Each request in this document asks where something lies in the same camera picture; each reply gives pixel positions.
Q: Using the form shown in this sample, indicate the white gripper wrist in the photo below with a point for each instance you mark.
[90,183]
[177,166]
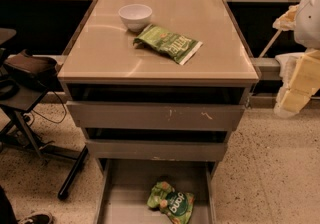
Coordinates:
[308,23]

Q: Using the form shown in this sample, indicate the green rice chip bag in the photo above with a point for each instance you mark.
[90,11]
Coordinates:
[176,205]

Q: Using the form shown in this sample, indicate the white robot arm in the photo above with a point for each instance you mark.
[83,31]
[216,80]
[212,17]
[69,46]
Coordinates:
[307,29]

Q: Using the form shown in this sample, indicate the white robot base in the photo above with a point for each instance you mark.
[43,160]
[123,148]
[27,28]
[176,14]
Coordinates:
[287,64]

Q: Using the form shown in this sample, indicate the grey top drawer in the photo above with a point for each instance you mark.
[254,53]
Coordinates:
[155,116]

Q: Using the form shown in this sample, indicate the grey drawer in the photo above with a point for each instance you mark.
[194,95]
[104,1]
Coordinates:
[127,185]
[155,116]
[157,150]

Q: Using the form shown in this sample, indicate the green kettle chip bag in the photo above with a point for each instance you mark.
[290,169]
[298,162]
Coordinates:
[178,47]

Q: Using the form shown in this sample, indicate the grey drawer cabinet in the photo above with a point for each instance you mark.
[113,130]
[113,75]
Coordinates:
[104,66]

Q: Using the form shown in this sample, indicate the grey bottom drawer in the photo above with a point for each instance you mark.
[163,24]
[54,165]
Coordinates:
[127,185]

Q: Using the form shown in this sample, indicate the grey middle drawer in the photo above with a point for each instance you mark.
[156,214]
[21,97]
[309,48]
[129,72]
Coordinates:
[157,150]

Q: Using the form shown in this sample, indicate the white stick with knob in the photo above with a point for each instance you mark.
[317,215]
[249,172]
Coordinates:
[270,43]

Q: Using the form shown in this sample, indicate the white bowl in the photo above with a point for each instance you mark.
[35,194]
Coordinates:
[135,16]

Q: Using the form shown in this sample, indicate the black chair with stand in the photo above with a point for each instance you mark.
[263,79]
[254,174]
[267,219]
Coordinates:
[16,101]

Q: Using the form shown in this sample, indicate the black shoe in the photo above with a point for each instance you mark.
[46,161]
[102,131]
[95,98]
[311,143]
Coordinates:
[37,218]

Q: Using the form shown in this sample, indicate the dark trouser leg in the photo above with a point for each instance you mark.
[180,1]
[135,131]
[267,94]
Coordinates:
[7,215]

